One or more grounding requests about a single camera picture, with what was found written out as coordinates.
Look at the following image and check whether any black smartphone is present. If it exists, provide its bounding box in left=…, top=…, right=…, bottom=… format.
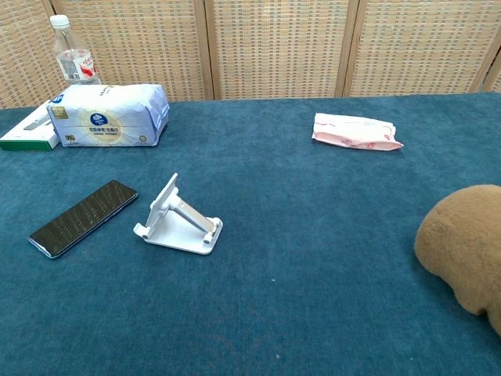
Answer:
left=27, top=179, right=139, bottom=259

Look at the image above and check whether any white folding phone stand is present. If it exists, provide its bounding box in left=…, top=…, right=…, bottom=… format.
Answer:
left=132, top=172, right=224, bottom=256

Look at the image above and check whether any blue table cloth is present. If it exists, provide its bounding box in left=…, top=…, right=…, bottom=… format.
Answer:
left=0, top=92, right=501, bottom=376

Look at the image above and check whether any pink tissue pack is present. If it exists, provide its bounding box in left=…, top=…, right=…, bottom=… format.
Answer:
left=311, top=112, right=405, bottom=151

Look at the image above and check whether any woven bamboo folding screen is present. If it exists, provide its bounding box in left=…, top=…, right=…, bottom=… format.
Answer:
left=0, top=0, right=501, bottom=110

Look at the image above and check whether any white blue tissue pack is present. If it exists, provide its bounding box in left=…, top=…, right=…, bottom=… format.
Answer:
left=46, top=83, right=171, bottom=148

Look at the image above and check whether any brown plush toy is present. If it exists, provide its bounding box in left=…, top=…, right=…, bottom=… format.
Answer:
left=413, top=184, right=501, bottom=338

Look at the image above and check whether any clear plastic water bottle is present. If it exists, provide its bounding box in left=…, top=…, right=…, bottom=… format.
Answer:
left=49, top=14, right=103, bottom=86

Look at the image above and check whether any white green cardboard box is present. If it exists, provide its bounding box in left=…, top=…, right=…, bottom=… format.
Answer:
left=0, top=100, right=59, bottom=152

